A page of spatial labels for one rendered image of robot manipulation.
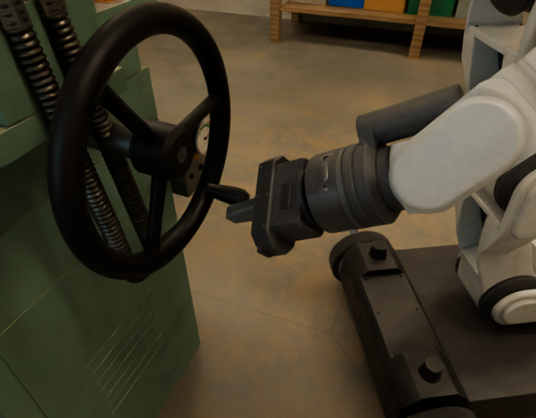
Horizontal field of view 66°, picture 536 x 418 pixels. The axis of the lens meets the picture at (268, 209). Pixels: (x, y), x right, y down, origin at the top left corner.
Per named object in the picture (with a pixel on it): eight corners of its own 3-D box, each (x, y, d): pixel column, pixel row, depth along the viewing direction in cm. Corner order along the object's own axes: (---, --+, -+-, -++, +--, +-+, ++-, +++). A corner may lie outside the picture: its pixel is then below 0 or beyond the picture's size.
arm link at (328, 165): (288, 268, 51) (381, 258, 44) (237, 243, 44) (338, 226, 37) (295, 178, 56) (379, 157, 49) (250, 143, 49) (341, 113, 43)
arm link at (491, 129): (440, 208, 42) (574, 119, 35) (418, 230, 35) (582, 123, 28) (400, 158, 44) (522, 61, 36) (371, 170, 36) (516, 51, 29)
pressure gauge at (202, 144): (200, 169, 77) (195, 131, 72) (182, 165, 78) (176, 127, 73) (216, 153, 82) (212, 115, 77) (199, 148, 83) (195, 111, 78)
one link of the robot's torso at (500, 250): (500, 260, 111) (528, 102, 81) (548, 323, 96) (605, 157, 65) (443, 275, 113) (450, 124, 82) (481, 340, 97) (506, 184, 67)
